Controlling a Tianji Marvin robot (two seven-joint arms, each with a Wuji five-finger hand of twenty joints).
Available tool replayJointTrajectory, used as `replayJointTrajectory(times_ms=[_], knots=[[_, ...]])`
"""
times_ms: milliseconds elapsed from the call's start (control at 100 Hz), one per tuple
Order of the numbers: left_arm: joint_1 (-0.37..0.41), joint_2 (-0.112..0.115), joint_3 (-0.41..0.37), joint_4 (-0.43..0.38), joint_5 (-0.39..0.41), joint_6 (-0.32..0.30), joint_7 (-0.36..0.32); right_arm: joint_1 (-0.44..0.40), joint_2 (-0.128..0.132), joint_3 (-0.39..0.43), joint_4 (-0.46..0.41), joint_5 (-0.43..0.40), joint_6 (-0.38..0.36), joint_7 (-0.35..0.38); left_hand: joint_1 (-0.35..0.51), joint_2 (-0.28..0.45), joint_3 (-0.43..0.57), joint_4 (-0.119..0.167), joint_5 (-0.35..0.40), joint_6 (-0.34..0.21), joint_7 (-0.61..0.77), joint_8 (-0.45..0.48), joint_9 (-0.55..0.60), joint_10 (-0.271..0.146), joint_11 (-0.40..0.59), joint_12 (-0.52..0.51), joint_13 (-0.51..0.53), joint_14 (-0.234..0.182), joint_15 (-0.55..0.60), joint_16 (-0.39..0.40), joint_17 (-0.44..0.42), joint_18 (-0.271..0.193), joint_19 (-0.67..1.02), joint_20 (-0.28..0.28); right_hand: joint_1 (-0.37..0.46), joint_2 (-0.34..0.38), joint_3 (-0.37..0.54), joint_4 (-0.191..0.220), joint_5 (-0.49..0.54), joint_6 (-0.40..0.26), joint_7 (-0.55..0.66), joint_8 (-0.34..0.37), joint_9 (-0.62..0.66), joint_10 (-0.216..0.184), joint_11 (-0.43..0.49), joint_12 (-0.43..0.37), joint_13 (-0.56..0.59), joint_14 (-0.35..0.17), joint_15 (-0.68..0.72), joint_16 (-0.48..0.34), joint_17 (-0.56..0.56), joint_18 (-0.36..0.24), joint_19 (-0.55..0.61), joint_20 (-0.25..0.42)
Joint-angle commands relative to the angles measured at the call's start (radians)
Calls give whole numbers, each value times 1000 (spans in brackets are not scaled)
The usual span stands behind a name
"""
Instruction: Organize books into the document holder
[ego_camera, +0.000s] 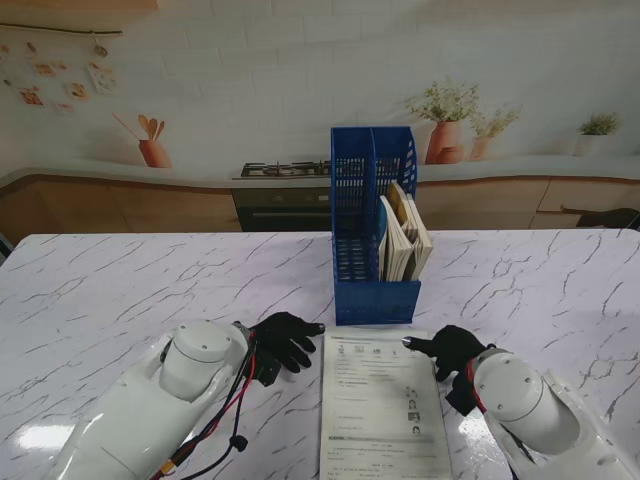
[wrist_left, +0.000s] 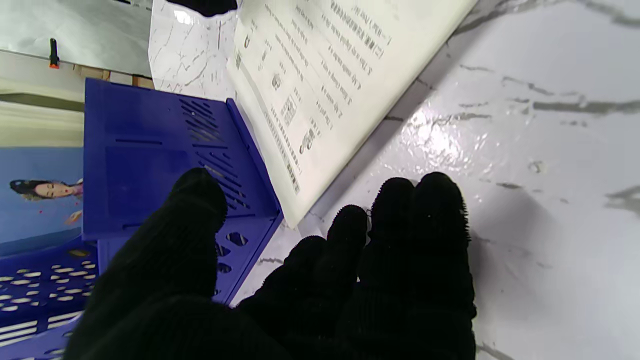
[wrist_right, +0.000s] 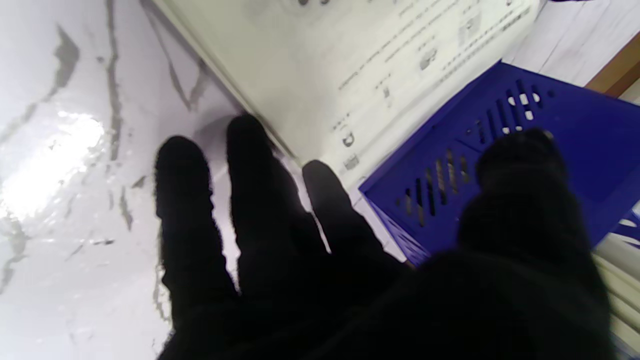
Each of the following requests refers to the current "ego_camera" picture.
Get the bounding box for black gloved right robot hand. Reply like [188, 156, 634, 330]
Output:
[401, 324, 489, 384]

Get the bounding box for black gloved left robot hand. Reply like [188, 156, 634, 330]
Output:
[248, 311, 327, 374]

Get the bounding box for white printed worksheet booklet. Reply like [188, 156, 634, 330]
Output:
[318, 329, 454, 480]

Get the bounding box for beige cover book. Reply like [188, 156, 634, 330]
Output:
[402, 197, 434, 282]

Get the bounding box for light blue cover book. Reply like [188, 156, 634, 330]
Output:
[377, 194, 409, 283]

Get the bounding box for yellow and white cover book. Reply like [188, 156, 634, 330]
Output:
[384, 180, 417, 236]

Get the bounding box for blue plastic file holder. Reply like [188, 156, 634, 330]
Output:
[330, 125, 422, 327]

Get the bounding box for gas hob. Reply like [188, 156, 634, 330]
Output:
[238, 159, 334, 180]

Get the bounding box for hanging white note card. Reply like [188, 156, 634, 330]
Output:
[87, 62, 119, 95]

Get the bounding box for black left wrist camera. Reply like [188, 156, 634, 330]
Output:
[253, 352, 282, 388]

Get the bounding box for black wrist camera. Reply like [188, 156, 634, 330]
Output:
[445, 377, 476, 416]
[253, 352, 282, 388]

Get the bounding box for right arm red black cables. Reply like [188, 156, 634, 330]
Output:
[464, 357, 539, 469]

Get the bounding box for arm red black cables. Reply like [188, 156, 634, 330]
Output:
[464, 357, 539, 469]
[154, 334, 261, 480]

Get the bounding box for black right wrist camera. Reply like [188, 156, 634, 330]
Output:
[445, 377, 476, 416]

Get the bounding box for left arm red black cables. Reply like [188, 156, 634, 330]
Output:
[154, 334, 261, 480]

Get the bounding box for wooden hanging rail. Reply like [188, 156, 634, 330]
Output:
[0, 22, 124, 37]

